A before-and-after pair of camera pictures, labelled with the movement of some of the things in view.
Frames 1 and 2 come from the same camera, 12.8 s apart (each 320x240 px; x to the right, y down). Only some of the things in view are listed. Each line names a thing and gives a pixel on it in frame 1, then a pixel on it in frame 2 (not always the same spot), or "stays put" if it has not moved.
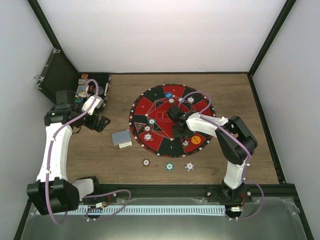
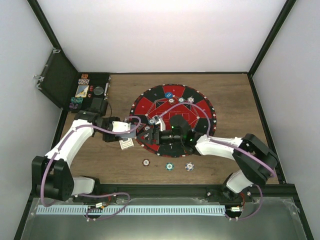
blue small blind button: (168, 95) stays put
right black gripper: (176, 135) → (153, 132)
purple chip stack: (189, 166) stays put
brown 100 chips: (171, 101) stays put
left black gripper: (100, 126) → (111, 138)
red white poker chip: (146, 162) stays put
